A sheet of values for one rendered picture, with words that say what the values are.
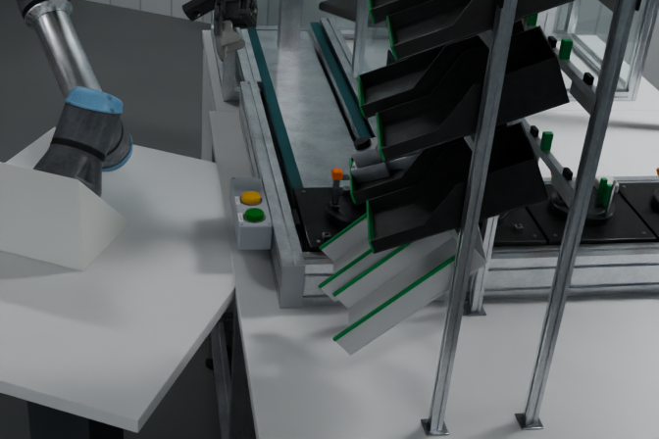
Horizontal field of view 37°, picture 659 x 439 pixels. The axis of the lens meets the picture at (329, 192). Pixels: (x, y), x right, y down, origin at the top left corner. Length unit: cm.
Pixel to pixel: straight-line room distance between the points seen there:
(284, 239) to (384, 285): 34
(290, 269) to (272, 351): 17
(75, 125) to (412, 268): 80
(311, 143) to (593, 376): 95
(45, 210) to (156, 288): 27
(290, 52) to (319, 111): 42
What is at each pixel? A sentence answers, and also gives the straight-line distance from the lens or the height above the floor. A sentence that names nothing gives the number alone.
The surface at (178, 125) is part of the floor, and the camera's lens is 464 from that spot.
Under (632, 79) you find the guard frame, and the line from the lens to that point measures 313.
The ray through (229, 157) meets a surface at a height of 86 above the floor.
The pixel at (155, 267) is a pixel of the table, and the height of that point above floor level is 86.
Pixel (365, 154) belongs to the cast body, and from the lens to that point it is 169.
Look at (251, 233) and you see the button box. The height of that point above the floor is 94.
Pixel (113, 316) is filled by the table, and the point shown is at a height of 86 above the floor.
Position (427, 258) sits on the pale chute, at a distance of 169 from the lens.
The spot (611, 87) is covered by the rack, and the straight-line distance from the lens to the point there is 147.
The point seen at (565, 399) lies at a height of 86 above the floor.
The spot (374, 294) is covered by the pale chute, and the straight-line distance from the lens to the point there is 173.
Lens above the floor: 202
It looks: 29 degrees down
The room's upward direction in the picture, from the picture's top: 5 degrees clockwise
